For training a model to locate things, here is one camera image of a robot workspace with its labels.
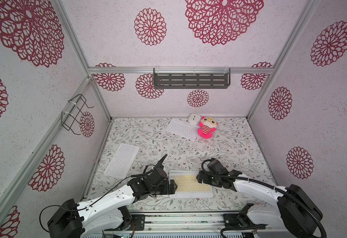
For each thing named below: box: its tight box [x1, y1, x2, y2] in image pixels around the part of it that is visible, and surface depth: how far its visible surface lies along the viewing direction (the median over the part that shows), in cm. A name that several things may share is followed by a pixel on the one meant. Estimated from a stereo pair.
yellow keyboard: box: [168, 169, 214, 199], surface depth 85 cm
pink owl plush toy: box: [197, 116, 219, 139], surface depth 109 cm
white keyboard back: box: [165, 118, 199, 141], surface depth 115 cm
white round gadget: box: [188, 113, 202, 125], surface depth 119 cm
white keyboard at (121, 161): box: [103, 142, 140, 179], surface depth 99 cm
